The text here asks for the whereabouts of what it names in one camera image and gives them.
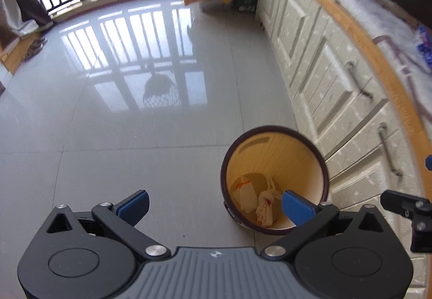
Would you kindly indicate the white plastic bag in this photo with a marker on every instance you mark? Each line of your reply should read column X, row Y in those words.
column 266, row 208

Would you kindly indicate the white drawer cabinet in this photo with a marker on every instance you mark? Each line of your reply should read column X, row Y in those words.
column 314, row 49

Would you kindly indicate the white printed bag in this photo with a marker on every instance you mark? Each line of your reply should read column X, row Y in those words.
column 216, row 3

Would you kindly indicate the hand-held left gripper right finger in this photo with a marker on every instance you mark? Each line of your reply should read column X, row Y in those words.
column 297, row 209

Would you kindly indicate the blue white snack wrapper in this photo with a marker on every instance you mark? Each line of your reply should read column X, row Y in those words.
column 424, row 45

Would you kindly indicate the wood-look bin with dark rim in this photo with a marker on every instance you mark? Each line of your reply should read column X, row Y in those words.
column 270, row 157

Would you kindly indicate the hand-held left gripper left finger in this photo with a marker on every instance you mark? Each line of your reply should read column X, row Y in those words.
column 135, row 206

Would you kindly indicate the grey slip-on shoe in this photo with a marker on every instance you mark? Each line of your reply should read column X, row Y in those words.
column 31, row 53
column 38, row 41

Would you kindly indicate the white sheer curtain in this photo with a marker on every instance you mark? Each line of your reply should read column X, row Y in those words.
column 13, row 12

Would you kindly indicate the white crumpled paper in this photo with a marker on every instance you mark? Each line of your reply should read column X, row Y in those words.
column 245, row 196

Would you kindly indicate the white printed blanket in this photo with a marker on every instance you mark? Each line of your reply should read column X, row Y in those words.
column 381, row 15

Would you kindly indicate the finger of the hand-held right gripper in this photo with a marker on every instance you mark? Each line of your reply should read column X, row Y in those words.
column 398, row 201
column 429, row 163

